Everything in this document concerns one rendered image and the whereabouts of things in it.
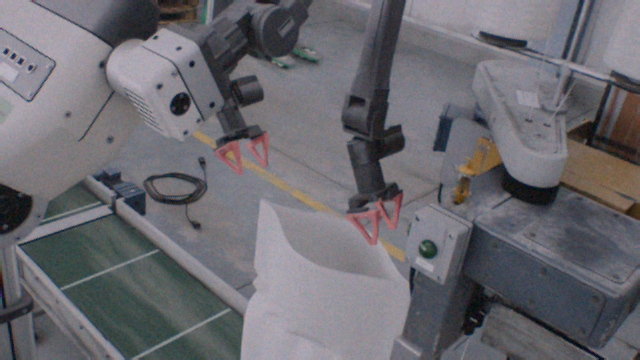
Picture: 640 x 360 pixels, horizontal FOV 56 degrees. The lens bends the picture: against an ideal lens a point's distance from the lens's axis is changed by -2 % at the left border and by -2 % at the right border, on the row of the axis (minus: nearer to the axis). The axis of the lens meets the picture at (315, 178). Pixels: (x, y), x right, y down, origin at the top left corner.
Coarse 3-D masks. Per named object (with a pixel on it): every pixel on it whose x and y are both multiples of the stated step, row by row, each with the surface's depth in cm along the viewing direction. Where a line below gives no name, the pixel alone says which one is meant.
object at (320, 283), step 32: (288, 224) 145; (320, 224) 144; (256, 256) 153; (288, 256) 131; (320, 256) 148; (352, 256) 145; (384, 256) 134; (256, 288) 150; (288, 288) 134; (320, 288) 127; (352, 288) 126; (384, 288) 125; (256, 320) 148; (288, 320) 136; (320, 320) 131; (352, 320) 130; (384, 320) 128; (256, 352) 152; (288, 352) 142; (320, 352) 136; (352, 352) 133; (384, 352) 132
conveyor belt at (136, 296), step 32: (96, 224) 241; (32, 256) 218; (64, 256) 220; (96, 256) 223; (128, 256) 225; (160, 256) 228; (64, 288) 205; (96, 288) 208; (128, 288) 210; (160, 288) 212; (192, 288) 214; (96, 320) 194; (128, 320) 196; (160, 320) 198; (192, 320) 200; (224, 320) 202; (128, 352) 184; (160, 352) 186; (192, 352) 188; (224, 352) 190
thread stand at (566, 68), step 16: (480, 32) 114; (576, 32) 105; (512, 48) 109; (528, 48) 110; (560, 64) 107; (576, 64) 106; (560, 80) 109; (608, 80) 99; (624, 80) 99; (560, 96) 110; (560, 112) 109
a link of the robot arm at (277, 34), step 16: (256, 0) 99; (272, 0) 98; (288, 0) 94; (304, 0) 97; (256, 16) 92; (272, 16) 92; (288, 16) 94; (304, 16) 96; (256, 32) 92; (272, 32) 92; (288, 32) 95; (256, 48) 94; (272, 48) 93; (288, 48) 96
